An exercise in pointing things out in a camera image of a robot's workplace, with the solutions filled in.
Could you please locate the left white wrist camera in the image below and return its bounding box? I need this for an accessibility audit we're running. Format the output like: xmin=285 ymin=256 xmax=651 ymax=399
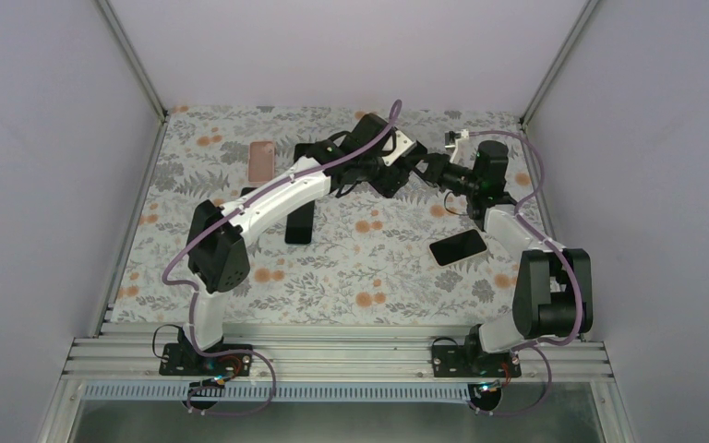
xmin=379 ymin=129 xmax=416 ymax=167

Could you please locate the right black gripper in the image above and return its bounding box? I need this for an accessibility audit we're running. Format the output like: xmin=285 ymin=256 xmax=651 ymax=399
xmin=404 ymin=153 xmax=480 ymax=196

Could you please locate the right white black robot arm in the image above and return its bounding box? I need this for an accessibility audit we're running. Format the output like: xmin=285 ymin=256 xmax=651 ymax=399
xmin=417 ymin=140 xmax=594 ymax=376

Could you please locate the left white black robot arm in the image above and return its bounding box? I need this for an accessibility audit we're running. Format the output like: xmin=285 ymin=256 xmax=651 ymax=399
xmin=182 ymin=114 xmax=423 ymax=374

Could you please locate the black phone case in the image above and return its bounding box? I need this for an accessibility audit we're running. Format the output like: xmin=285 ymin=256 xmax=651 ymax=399
xmin=294 ymin=142 xmax=325 ymax=168

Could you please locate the blue phone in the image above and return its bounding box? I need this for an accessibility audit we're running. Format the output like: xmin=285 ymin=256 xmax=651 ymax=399
xmin=240 ymin=186 xmax=256 ymax=197

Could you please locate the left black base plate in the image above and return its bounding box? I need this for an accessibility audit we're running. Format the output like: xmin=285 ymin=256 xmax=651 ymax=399
xmin=159 ymin=342 xmax=253 ymax=377

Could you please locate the pink phone case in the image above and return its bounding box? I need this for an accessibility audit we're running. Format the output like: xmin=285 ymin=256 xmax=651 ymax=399
xmin=246 ymin=140 xmax=276 ymax=186

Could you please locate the floral patterned table mat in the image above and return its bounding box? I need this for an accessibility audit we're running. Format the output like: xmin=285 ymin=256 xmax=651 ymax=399
xmin=112 ymin=106 xmax=518 ymax=326

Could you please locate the teal phone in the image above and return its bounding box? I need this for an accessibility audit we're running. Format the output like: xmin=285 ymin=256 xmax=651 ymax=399
xmin=284 ymin=201 xmax=315 ymax=245

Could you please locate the aluminium rail frame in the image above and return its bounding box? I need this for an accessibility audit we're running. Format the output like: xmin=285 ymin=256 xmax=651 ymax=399
xmin=40 ymin=321 xmax=633 ymax=442

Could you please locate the phone in beige case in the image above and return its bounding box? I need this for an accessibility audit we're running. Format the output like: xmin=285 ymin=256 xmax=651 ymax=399
xmin=428 ymin=229 xmax=487 ymax=267

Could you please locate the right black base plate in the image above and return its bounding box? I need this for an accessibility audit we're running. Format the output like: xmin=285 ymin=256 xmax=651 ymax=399
xmin=430 ymin=341 xmax=522 ymax=378

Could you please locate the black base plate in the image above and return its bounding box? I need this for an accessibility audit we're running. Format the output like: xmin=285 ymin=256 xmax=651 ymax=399
xmin=159 ymin=342 xmax=253 ymax=377
xmin=430 ymin=341 xmax=522 ymax=378

